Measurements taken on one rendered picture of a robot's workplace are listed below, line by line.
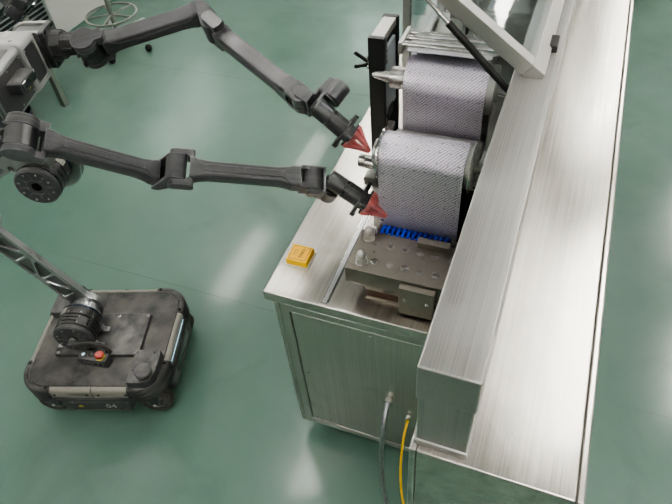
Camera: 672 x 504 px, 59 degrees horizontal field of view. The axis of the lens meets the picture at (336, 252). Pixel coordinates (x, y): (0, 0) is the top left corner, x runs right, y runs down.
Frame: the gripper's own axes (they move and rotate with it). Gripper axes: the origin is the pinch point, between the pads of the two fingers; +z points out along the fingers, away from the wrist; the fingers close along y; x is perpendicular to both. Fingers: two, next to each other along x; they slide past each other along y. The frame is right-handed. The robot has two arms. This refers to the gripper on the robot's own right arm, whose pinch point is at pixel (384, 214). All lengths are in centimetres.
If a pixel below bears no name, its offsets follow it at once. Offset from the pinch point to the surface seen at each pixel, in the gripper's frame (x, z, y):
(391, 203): 5.6, -0.8, 0.2
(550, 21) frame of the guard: 70, 0, -5
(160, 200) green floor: -176, -90, -81
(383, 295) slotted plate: -9.4, 11.8, 18.7
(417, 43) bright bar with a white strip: 33.7, -19.2, -30.0
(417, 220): 5.5, 8.4, 0.2
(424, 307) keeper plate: 0.0, 21.3, 21.9
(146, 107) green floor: -208, -147, -164
